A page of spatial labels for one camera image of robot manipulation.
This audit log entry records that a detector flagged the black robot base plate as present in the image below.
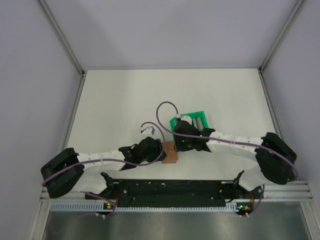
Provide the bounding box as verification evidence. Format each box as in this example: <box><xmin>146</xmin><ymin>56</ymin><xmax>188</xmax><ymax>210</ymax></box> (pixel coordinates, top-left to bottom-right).
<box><xmin>99</xmin><ymin>179</ymin><xmax>262</xmax><ymax>208</ymax></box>

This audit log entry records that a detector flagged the aluminium frame rail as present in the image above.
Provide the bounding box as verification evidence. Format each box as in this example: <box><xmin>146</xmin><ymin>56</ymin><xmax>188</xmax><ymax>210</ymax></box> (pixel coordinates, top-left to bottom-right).
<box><xmin>40</xmin><ymin>181</ymin><xmax>313</xmax><ymax>202</ymax></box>

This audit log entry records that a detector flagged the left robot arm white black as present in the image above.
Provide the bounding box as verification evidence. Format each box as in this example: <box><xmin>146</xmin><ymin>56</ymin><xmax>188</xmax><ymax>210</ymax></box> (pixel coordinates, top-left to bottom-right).
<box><xmin>40</xmin><ymin>137</ymin><xmax>167</xmax><ymax>199</ymax></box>

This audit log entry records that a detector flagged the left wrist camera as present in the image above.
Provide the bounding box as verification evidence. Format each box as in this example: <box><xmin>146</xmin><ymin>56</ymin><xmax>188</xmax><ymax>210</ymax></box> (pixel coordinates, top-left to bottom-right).
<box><xmin>140</xmin><ymin>126</ymin><xmax>155</xmax><ymax>138</ymax></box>

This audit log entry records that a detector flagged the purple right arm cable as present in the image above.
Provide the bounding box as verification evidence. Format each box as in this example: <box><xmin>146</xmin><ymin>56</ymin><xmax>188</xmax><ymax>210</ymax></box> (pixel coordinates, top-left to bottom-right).
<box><xmin>155</xmin><ymin>101</ymin><xmax>300</xmax><ymax>218</ymax></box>

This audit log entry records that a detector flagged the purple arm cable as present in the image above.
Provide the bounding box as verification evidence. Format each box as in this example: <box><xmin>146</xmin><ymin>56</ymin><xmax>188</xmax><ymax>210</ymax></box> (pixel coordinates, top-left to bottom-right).
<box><xmin>41</xmin><ymin>121</ymin><xmax>166</xmax><ymax>216</ymax></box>
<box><xmin>155</xmin><ymin>101</ymin><xmax>300</xmax><ymax>218</ymax></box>

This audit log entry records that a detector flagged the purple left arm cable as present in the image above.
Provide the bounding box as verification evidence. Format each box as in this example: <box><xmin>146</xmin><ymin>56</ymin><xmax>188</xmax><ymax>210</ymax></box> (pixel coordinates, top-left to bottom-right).
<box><xmin>41</xmin><ymin>121</ymin><xmax>166</xmax><ymax>216</ymax></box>

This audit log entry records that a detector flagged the stack of light cards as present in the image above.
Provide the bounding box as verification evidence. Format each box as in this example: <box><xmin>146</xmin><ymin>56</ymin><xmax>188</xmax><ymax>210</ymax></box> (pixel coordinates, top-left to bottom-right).
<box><xmin>192</xmin><ymin>117</ymin><xmax>205</xmax><ymax>131</ymax></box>

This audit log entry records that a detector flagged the grey slotted cable duct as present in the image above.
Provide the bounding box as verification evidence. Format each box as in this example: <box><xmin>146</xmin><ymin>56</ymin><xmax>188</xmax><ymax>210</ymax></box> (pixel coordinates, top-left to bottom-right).
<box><xmin>50</xmin><ymin>201</ymin><xmax>249</xmax><ymax>213</ymax></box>

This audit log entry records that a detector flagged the green plastic card bin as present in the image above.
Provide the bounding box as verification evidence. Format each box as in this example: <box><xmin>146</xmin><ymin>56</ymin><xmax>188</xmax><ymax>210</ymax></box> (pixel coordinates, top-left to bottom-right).
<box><xmin>180</xmin><ymin>111</ymin><xmax>209</xmax><ymax>131</ymax></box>

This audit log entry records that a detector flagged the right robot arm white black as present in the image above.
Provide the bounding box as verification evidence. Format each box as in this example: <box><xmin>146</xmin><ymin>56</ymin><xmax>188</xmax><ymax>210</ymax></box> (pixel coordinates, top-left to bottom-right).
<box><xmin>173</xmin><ymin>120</ymin><xmax>297</xmax><ymax>198</ymax></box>

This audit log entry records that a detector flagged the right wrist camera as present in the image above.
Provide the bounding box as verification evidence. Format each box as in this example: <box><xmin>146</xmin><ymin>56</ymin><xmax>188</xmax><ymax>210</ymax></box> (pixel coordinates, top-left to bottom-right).
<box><xmin>175</xmin><ymin>113</ymin><xmax>192</xmax><ymax>124</ymax></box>

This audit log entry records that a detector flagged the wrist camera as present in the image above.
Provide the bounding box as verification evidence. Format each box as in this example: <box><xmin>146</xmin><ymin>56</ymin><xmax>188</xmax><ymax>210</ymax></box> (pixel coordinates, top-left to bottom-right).
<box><xmin>175</xmin><ymin>113</ymin><xmax>192</xmax><ymax>124</ymax></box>
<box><xmin>140</xmin><ymin>126</ymin><xmax>155</xmax><ymax>138</ymax></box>

